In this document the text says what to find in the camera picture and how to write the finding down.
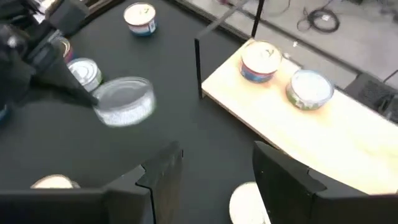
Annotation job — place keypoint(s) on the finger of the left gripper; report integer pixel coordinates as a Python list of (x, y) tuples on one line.
[(62, 81)]

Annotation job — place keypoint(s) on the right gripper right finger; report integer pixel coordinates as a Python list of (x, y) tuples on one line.
[(295, 202)]

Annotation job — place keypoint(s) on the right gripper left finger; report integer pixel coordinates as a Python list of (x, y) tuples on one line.
[(124, 205)]

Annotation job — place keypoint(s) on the blue pink Wild Planet can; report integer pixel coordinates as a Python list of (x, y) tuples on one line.
[(66, 49), (140, 17), (261, 60), (54, 183)]

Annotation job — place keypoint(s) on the wooden shelf board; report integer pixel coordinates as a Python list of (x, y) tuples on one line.
[(311, 140)]

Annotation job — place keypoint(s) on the black perforated computer case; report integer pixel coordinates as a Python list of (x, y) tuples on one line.
[(370, 93)]

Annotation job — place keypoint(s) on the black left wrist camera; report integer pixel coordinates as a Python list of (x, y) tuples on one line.
[(68, 15)]

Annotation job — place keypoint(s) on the black metal shelf frame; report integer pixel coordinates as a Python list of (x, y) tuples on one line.
[(197, 68)]

